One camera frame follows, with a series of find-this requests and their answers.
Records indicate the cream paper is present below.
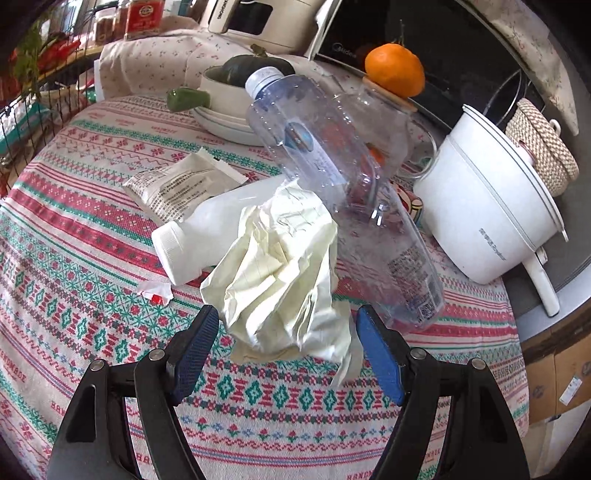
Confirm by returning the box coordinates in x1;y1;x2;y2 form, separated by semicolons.
200;181;363;386

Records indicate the red cartoon drink can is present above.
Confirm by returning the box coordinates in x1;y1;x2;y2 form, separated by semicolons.
391;181;424;225

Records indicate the small red white scrap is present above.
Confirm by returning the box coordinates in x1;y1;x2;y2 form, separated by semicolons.
137;280;174;306

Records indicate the clear plastic water bottle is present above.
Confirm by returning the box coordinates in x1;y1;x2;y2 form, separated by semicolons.
245;66;445;329

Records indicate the white plastic yogurt bottle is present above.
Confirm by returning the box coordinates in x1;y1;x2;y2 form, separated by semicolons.
151;175;286;286

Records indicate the cardboard box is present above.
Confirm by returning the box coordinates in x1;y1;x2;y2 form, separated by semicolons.
526;335;590;425

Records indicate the white electric cooking pot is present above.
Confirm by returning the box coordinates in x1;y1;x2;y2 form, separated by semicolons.
413;105;566;317

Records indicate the white printed sachet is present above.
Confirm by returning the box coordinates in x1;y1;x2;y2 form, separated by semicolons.
122;148;247;226

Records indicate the small mandarin in teapot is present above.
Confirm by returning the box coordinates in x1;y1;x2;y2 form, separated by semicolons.
367;143;386;167

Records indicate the glass teapot with cork lid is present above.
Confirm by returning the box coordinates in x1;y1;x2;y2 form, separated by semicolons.
335;77;438;180

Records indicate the cream ceramic plate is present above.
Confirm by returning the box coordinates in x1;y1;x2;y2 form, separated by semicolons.
190;107;263;147

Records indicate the cream ceramic bowl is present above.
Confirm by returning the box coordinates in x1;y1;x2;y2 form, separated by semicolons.
198;66;252;119

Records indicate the small green pepper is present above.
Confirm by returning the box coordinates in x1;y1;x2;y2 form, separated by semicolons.
166;87;211;112

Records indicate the large orange mandarin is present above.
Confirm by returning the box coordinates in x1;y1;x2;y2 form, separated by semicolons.
365;43;426;98

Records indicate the dark green squash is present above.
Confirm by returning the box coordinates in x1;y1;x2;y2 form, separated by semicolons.
221;44;296;88

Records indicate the floral white cloth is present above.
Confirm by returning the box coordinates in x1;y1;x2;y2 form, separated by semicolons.
96;16;252;99

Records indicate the black microwave oven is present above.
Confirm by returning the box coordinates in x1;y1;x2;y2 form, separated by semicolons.
315;0;546;129

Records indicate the green leafy plant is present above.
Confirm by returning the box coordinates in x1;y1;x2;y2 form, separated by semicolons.
13;19;46;98

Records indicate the red label spice jar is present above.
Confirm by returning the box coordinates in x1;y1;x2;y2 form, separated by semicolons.
124;0;164;40

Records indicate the floral cloth on microwave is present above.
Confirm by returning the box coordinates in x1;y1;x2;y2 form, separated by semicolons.
470;0;580;136

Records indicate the cream air fryer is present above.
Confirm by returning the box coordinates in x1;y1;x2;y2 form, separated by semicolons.
199;0;339;54

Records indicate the woven rope lidded basket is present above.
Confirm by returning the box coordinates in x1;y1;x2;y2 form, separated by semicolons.
505;98;579;197

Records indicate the black wire rack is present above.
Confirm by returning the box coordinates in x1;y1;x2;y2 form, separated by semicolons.
1;1;119;196

